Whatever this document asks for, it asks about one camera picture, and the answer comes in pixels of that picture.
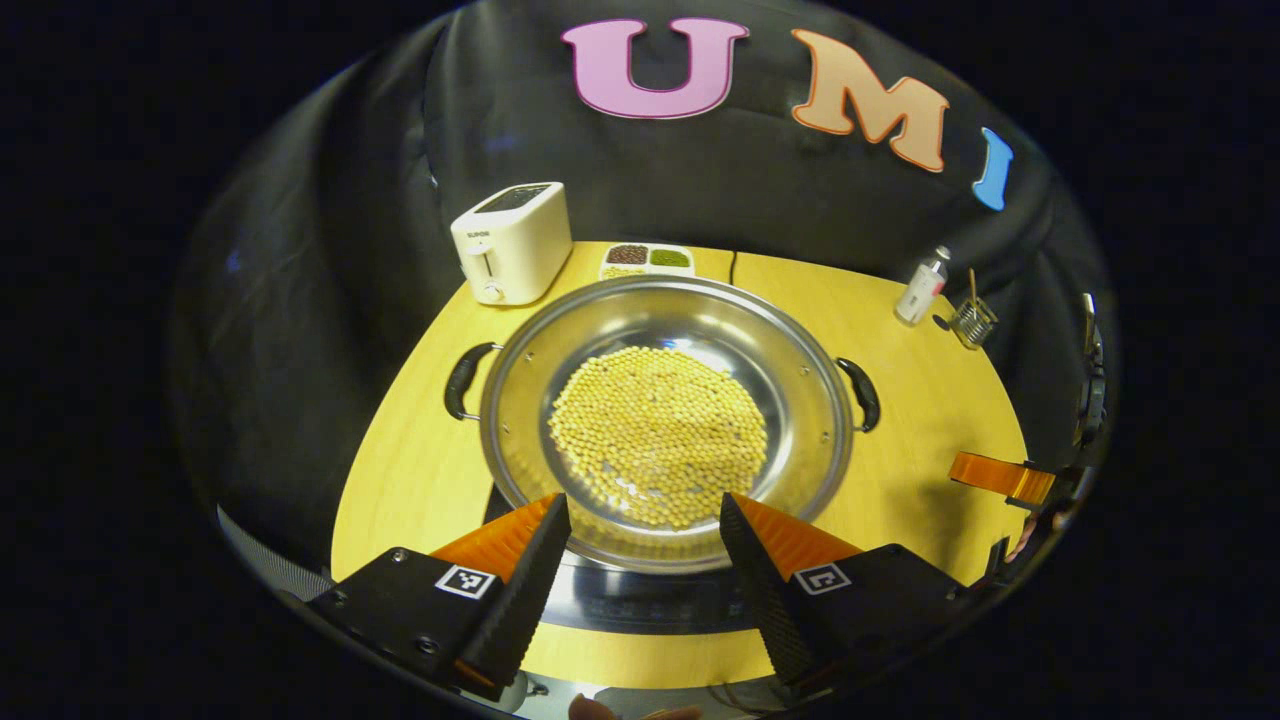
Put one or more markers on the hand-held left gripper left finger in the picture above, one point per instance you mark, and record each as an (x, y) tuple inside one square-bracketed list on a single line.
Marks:
[(525, 595)]

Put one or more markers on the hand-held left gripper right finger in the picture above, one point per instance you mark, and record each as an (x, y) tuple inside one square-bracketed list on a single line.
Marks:
[(755, 580)]

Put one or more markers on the small clear bottle white label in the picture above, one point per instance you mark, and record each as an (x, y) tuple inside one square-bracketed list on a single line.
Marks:
[(922, 290)]

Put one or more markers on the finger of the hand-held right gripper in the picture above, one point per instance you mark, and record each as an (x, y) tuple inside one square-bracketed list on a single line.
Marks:
[(1000, 477)]

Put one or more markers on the black induction cooktop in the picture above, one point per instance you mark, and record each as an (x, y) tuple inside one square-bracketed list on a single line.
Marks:
[(650, 600)]

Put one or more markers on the black backdrop cloth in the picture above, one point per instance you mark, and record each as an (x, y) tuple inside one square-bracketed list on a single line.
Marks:
[(700, 190)]

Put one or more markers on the white toaster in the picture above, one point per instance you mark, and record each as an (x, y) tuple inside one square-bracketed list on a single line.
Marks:
[(520, 245)]

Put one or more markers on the white divided dish with beans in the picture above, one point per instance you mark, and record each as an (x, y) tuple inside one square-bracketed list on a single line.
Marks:
[(648, 258)]

